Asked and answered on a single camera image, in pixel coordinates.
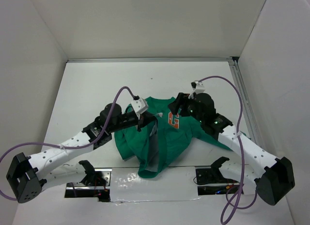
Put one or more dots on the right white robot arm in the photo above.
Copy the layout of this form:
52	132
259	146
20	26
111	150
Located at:
271	177

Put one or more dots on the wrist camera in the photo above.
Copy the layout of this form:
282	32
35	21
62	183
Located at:
197	88
139	106

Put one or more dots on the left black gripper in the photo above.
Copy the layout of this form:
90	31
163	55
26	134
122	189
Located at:
146	118

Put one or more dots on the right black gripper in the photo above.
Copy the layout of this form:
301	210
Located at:
175	105

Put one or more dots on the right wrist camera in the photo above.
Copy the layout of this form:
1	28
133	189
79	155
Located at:
197	88

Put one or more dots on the aluminium frame rail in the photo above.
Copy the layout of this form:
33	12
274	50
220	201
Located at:
89	85

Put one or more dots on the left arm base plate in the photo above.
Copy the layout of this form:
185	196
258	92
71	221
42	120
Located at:
99	189

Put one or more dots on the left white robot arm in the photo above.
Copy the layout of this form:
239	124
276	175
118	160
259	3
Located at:
28	176

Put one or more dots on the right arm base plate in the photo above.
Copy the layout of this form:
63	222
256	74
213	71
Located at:
210	183

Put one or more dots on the silver tape patch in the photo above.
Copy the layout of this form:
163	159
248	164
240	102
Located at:
173	184

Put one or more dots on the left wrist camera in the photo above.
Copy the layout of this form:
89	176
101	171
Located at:
139	106

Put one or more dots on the green jacket with white lettering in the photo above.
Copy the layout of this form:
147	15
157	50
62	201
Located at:
162	141

